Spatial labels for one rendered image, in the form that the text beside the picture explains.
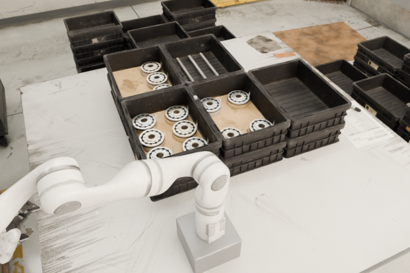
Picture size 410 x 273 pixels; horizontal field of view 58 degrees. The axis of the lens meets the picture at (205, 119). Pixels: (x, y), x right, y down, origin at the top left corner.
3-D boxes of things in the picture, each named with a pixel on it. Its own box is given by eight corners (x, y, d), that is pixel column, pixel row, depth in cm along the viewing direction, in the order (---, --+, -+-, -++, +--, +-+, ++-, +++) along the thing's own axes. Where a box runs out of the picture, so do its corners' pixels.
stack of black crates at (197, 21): (203, 39, 358) (202, -7, 329) (216, 54, 337) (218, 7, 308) (163, 48, 346) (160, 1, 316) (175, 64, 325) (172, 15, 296)
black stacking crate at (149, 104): (222, 164, 146) (222, 143, 139) (149, 186, 138) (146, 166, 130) (187, 105, 174) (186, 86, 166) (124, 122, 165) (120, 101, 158)
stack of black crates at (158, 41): (179, 69, 318) (176, 21, 289) (193, 88, 297) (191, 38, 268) (133, 80, 306) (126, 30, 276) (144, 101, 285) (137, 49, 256)
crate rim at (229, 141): (291, 126, 148) (292, 122, 147) (223, 147, 140) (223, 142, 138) (246, 74, 176) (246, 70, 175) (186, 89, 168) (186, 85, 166)
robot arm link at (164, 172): (137, 152, 93) (155, 175, 87) (215, 146, 111) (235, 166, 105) (127, 180, 97) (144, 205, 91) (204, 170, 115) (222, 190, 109)
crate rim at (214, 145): (223, 147, 140) (223, 142, 138) (146, 169, 131) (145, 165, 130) (186, 89, 168) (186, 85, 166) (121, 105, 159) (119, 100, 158)
